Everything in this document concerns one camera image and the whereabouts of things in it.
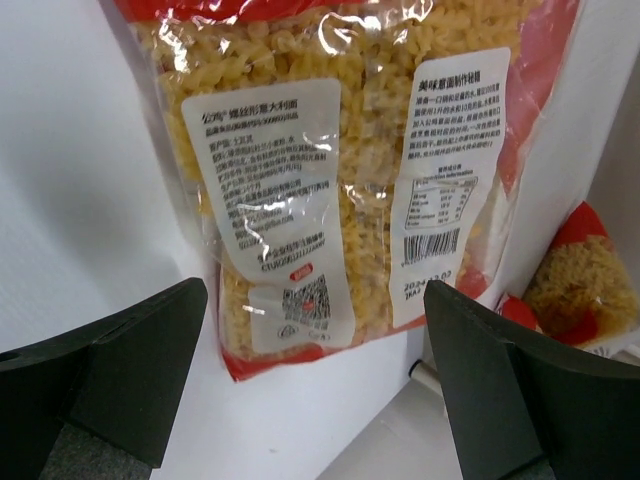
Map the red fusilli pasta bag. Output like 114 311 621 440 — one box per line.
117 1 580 381

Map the white two-tier shelf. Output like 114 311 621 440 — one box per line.
407 0 640 396

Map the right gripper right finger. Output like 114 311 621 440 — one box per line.
424 281 639 479

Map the red fusilli bag on shelf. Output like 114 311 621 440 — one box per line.
496 202 639 358

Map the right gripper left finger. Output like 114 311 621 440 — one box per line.
1 278 208 479

